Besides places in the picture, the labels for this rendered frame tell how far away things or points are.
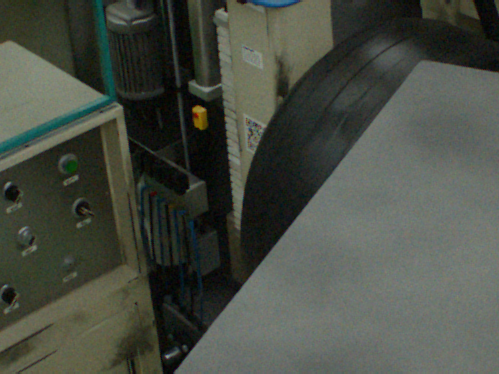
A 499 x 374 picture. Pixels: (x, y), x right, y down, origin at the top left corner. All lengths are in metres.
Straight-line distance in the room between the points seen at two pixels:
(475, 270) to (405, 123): 0.09
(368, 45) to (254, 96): 0.29
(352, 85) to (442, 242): 1.30
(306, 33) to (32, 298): 0.72
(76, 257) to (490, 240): 1.83
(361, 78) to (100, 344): 0.84
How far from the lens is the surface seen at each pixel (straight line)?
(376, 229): 0.40
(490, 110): 0.46
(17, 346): 2.15
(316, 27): 1.91
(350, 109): 1.66
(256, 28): 1.88
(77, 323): 2.20
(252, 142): 2.02
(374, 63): 1.71
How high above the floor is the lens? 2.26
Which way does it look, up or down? 34 degrees down
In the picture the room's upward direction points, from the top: 5 degrees counter-clockwise
